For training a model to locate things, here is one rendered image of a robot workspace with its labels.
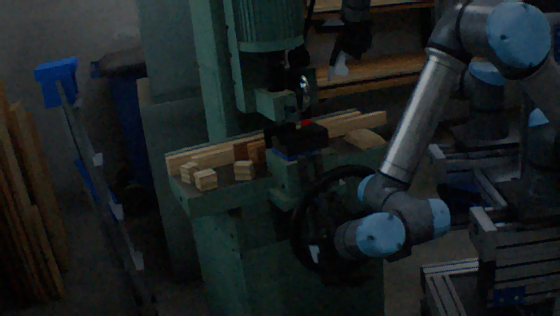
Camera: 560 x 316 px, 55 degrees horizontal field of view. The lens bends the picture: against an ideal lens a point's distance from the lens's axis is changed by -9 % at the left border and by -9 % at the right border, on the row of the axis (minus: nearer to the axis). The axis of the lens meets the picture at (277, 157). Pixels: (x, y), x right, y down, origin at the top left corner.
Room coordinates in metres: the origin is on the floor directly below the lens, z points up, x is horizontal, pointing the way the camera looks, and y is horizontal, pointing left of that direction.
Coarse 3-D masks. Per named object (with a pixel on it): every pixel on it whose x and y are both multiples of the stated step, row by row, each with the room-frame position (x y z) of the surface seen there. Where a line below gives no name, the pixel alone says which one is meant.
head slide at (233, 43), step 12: (228, 0) 1.65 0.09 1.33; (228, 12) 1.66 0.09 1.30; (228, 24) 1.67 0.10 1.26; (228, 36) 1.68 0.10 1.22; (240, 60) 1.63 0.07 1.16; (252, 60) 1.64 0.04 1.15; (240, 72) 1.63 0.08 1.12; (252, 72) 1.64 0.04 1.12; (240, 84) 1.63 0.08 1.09; (252, 84) 1.63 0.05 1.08; (264, 84) 1.65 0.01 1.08; (240, 96) 1.65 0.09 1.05; (252, 96) 1.63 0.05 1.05; (240, 108) 1.66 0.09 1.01; (252, 108) 1.63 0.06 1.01
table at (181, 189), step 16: (336, 144) 1.56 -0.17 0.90; (352, 144) 1.54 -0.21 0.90; (384, 144) 1.51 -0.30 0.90; (352, 160) 1.46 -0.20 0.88; (368, 160) 1.48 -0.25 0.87; (176, 176) 1.45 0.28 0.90; (224, 176) 1.41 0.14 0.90; (256, 176) 1.39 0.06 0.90; (272, 176) 1.38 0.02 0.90; (176, 192) 1.42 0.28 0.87; (192, 192) 1.33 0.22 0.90; (208, 192) 1.32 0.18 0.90; (224, 192) 1.33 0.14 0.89; (240, 192) 1.35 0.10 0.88; (256, 192) 1.36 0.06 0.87; (272, 192) 1.34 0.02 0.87; (192, 208) 1.30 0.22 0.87; (208, 208) 1.31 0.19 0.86; (224, 208) 1.33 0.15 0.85; (288, 208) 1.29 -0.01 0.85
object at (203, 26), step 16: (192, 0) 1.86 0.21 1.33; (208, 0) 1.70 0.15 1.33; (192, 16) 1.88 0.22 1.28; (208, 16) 1.71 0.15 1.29; (208, 32) 1.73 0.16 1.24; (208, 48) 1.75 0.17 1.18; (224, 48) 1.71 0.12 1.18; (208, 64) 1.77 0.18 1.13; (224, 64) 1.71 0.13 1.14; (208, 80) 1.79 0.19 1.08; (224, 80) 1.70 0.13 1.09; (208, 96) 1.81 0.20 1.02; (224, 96) 1.70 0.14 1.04; (208, 112) 1.84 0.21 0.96; (224, 112) 1.70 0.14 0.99; (256, 112) 1.74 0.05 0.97; (208, 128) 1.88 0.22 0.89; (224, 128) 1.70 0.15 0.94; (240, 128) 1.72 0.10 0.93; (256, 128) 1.73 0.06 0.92
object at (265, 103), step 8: (256, 88) 1.63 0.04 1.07; (264, 88) 1.62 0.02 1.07; (256, 96) 1.62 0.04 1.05; (264, 96) 1.56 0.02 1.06; (272, 96) 1.52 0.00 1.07; (280, 96) 1.52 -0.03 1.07; (288, 96) 1.53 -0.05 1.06; (256, 104) 1.63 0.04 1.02; (264, 104) 1.57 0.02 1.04; (272, 104) 1.52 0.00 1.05; (280, 104) 1.52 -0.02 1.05; (288, 104) 1.53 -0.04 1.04; (264, 112) 1.58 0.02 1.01; (272, 112) 1.52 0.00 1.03; (280, 112) 1.52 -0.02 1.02; (288, 112) 1.53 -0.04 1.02; (296, 112) 1.53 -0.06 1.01; (280, 120) 1.52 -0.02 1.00
